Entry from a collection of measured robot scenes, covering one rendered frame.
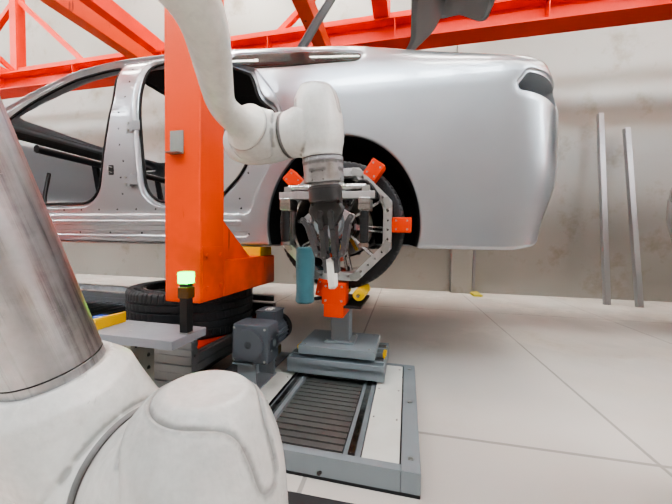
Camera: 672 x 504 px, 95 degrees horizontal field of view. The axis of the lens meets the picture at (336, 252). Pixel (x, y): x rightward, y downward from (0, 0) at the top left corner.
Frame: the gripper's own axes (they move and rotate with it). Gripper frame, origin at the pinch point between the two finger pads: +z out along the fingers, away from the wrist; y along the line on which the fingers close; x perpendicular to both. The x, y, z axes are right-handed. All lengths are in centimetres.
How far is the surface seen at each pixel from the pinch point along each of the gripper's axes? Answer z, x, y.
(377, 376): 67, 70, -6
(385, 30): -209, 318, -22
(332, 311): 35, 69, -26
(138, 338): 21, 3, -69
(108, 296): 38, 101, -220
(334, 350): 56, 73, -27
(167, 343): 23, 4, -58
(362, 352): 57, 74, -13
